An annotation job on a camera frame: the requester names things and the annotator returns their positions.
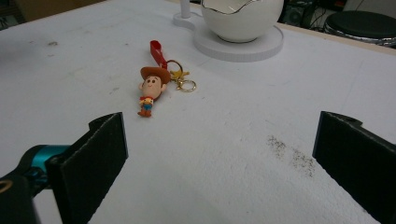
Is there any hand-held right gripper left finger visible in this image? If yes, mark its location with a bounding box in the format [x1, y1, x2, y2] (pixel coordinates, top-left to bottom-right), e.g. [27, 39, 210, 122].
[46, 111, 129, 224]

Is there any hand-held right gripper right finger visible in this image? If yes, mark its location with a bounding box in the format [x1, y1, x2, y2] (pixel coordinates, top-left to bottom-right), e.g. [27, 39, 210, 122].
[312, 110, 396, 224]

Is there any cowboy figure keychain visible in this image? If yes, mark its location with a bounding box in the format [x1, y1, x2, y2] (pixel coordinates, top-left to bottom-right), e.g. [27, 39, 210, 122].
[136, 39, 198, 119]

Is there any white stand with pole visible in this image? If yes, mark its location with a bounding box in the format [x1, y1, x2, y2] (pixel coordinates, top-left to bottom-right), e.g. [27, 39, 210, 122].
[172, 0, 285, 63]

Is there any white foam board mat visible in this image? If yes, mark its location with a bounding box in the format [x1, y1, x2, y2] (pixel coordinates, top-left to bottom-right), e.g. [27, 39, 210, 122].
[0, 0, 396, 224]

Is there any black round stool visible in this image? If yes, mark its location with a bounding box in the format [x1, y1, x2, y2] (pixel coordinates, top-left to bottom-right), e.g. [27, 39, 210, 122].
[323, 9, 396, 49]

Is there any black computer tower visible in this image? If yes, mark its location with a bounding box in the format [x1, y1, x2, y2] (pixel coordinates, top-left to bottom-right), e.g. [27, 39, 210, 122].
[279, 0, 325, 32]

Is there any white eggshell-shaped bowl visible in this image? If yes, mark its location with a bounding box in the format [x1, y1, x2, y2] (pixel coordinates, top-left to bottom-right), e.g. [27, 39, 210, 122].
[200, 0, 285, 44]

